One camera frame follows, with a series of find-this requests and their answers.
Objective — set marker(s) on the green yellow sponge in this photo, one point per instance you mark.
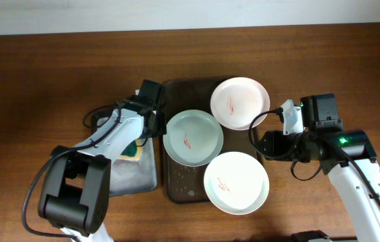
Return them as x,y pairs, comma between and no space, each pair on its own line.
132,152

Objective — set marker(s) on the white plate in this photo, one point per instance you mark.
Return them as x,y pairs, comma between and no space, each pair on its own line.
236,183

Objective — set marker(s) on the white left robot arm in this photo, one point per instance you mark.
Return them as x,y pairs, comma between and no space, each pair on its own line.
76,189

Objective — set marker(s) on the brown serving tray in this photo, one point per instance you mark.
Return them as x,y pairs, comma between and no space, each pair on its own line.
184,185

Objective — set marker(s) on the grey-white plate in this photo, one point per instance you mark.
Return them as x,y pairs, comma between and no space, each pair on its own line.
193,138

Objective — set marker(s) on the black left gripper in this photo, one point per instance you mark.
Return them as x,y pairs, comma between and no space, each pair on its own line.
161,127

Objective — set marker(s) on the pink plate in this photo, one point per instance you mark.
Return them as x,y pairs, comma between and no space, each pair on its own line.
237,101

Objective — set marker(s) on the black soapy water tray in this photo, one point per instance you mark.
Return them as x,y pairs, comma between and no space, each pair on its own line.
132,174

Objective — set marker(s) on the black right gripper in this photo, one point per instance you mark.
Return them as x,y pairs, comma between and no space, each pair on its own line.
273,143

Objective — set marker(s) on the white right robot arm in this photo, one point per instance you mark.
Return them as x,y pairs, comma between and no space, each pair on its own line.
350,162

